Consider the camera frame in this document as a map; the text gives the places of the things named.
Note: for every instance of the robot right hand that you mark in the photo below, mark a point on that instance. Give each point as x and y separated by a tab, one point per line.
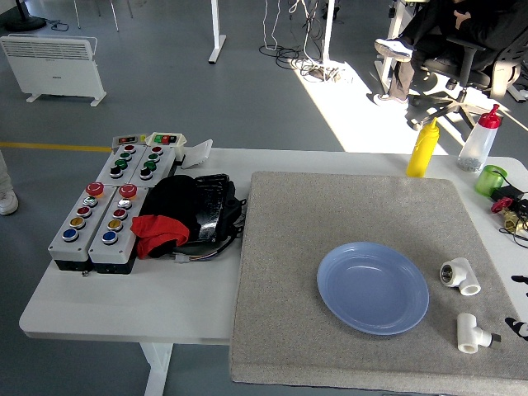
520	328

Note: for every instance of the white tee pipe metal nipple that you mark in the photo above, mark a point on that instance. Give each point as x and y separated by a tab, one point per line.
467	334

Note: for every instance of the white tee pipe threaded socket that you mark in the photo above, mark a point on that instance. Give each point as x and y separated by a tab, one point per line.
463	275

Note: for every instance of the blue plate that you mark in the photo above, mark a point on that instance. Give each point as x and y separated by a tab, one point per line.
371	288

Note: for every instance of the black power adapter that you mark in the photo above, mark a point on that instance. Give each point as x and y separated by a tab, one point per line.
511	191

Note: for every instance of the green translucent cup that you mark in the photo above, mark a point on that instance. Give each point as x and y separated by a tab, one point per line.
488	181

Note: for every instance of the clear squeeze bottle red cap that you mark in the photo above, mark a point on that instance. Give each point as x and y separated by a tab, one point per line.
478	144

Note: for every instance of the yellow squeeze bottle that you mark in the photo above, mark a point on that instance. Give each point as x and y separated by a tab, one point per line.
422	152

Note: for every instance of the grey-brown table mat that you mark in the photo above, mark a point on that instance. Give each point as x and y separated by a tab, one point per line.
330	214

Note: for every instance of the black office chair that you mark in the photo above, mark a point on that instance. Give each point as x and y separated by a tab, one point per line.
466	70

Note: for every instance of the seated person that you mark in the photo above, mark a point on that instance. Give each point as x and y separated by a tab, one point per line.
437	24

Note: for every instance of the white desk leg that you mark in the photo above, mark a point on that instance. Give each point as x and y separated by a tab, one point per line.
392	24
216	41
328	33

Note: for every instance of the black plastic tray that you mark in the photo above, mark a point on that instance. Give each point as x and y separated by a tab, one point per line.
210	206

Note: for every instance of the white table leg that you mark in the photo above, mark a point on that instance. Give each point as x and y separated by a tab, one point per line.
156	367

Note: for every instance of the white plastic tray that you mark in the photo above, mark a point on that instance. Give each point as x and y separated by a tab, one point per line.
196	154

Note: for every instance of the black cloth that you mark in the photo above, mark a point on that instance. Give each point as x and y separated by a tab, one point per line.
173	198

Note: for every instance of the red cloth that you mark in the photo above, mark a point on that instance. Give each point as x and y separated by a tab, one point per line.
158	231

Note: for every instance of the three-button control box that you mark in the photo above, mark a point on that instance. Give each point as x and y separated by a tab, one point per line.
165	158
109	158

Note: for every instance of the five-button control box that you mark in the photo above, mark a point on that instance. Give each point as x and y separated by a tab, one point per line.
68	247
123	243

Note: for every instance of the metal chair legs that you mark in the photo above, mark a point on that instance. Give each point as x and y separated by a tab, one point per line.
113	16

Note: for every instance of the standing person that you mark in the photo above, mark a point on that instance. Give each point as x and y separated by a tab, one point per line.
7	202

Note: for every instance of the white panel heater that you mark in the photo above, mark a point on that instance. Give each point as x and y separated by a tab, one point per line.
53	66

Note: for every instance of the black fan base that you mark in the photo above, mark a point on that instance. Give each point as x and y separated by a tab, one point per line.
24	22

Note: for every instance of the white green-red switch box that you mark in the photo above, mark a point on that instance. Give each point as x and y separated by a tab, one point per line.
181	144

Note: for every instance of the small grey switch box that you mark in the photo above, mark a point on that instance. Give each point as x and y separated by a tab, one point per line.
128	140

